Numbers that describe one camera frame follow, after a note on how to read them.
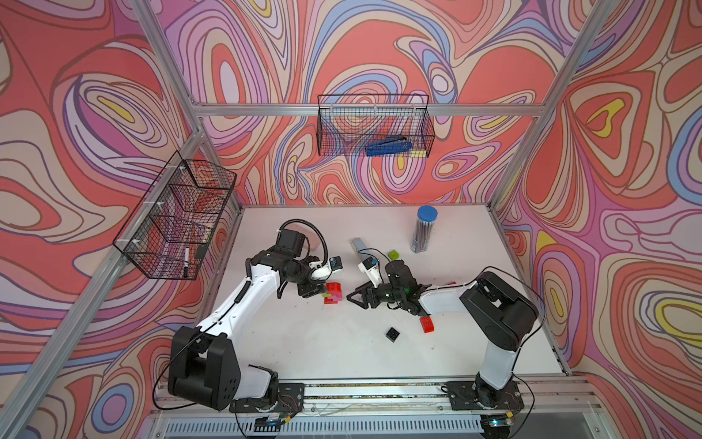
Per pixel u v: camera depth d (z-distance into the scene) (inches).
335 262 27.8
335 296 34.7
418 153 33.1
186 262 28.6
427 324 33.8
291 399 28.5
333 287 33.4
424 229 36.7
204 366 16.1
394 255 40.9
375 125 33.2
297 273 26.8
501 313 19.4
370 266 31.8
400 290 29.0
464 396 28.7
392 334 33.0
